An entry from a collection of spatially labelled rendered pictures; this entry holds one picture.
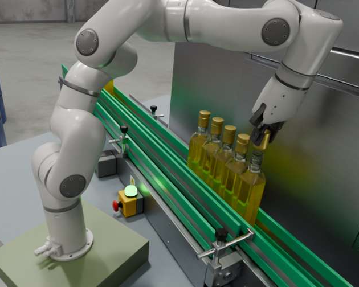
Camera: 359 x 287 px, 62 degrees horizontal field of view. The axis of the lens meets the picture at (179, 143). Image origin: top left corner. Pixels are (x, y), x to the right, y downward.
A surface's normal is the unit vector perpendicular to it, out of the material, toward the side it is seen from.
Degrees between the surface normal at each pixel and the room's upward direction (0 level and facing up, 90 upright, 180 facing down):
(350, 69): 90
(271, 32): 99
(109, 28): 71
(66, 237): 89
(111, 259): 4
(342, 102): 90
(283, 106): 105
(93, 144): 86
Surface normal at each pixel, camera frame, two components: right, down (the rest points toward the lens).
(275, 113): 0.39, 0.69
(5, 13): 0.80, 0.34
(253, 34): -0.31, 0.59
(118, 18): -0.25, 0.07
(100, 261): 0.03, -0.89
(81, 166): 0.61, 0.36
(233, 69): -0.86, 0.17
